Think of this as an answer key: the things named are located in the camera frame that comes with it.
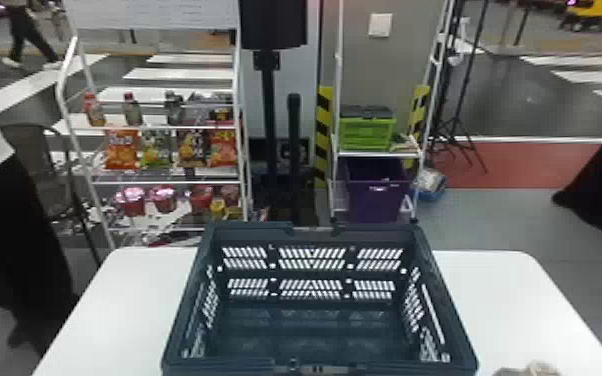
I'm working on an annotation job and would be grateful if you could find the purple crate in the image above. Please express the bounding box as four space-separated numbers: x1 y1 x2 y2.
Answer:
343 157 413 223

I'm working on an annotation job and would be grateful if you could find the green crate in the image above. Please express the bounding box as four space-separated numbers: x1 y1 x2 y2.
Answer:
338 104 398 153

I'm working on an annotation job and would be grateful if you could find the yellow can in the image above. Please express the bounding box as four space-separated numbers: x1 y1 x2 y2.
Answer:
208 197 228 221

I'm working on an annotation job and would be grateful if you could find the red snack packet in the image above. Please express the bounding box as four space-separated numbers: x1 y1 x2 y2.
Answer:
206 127 239 169

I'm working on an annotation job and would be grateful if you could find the white shelf trolley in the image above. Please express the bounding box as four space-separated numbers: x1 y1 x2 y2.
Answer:
329 0 458 224

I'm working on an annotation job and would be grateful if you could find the red noodle cup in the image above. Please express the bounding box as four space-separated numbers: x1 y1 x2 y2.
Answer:
188 184 215 214
148 185 178 214
113 186 148 218

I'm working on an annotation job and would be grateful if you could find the black snack packet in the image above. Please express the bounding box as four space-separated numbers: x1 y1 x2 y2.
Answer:
176 129 208 169

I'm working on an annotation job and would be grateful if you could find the small blue basket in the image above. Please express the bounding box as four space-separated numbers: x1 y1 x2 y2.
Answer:
415 168 449 202

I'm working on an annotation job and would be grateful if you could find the green snack packet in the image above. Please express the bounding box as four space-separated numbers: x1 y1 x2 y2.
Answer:
140 130 174 170

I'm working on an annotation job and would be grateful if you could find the dark bottle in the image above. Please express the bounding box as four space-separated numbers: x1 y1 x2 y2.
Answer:
163 90 185 127

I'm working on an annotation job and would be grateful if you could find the black tripod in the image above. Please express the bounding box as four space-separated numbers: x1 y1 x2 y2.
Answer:
428 0 492 175

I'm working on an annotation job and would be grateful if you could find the orange snack packet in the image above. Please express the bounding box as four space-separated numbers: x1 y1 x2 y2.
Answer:
103 129 140 171

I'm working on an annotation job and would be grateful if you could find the orange bottle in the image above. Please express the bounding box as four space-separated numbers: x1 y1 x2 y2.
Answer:
82 91 107 128

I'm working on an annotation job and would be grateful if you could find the striped post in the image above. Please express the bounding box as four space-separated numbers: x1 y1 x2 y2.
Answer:
314 85 334 186
407 83 432 144

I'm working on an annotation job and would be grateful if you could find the white wire rack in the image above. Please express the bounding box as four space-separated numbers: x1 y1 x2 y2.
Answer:
53 0 254 250

